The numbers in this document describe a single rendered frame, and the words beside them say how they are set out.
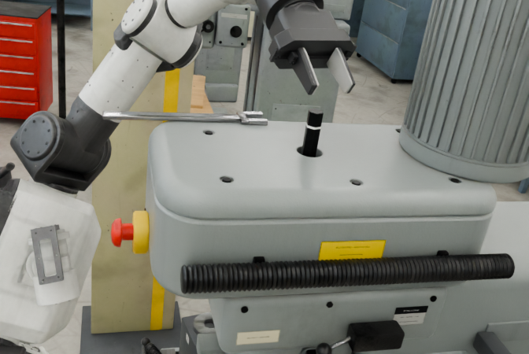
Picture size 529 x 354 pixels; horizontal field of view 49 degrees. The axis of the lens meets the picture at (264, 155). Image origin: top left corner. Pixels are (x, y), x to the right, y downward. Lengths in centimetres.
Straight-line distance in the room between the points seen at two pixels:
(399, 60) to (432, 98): 737
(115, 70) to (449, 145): 59
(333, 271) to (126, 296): 244
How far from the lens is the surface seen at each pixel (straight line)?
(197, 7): 100
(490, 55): 80
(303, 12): 82
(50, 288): 99
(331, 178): 76
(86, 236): 111
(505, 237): 103
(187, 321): 163
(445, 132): 84
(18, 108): 561
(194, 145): 80
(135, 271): 303
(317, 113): 80
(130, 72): 108
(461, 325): 98
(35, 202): 109
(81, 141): 111
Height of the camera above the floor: 222
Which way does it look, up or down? 24 degrees down
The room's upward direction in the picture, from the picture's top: 8 degrees clockwise
